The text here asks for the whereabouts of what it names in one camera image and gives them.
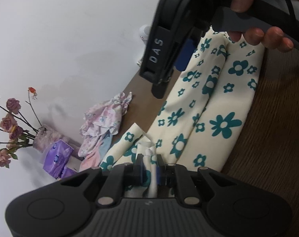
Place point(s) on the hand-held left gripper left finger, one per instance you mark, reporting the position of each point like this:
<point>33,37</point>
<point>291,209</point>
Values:
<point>140,171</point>

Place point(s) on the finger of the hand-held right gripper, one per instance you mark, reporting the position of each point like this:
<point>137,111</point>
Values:
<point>160,91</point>
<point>185,56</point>

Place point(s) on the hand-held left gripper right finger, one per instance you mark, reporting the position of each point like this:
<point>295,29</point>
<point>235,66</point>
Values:
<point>159,175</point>

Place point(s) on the cream green-flowered garment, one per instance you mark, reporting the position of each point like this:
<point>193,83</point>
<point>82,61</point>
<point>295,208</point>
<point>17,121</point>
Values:
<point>213,103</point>

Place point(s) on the person's right hand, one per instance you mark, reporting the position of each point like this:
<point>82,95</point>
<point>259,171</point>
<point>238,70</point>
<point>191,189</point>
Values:
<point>242,2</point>

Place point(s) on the white robot speaker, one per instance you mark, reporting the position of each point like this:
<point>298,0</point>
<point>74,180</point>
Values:
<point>144,30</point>

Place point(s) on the pink and blue garment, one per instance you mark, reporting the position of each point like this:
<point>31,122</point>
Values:
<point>92,158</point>

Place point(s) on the pink floral garment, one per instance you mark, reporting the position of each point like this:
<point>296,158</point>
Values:
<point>105,118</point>

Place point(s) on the purple tissue pack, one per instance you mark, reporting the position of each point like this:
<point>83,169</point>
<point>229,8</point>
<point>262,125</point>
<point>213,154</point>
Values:
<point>57,156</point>
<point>69,172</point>

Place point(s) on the purple fuzzy vase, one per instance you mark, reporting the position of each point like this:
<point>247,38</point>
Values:
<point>48,138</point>

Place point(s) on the dried rose bouquet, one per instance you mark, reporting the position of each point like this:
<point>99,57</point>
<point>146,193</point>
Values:
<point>11,126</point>

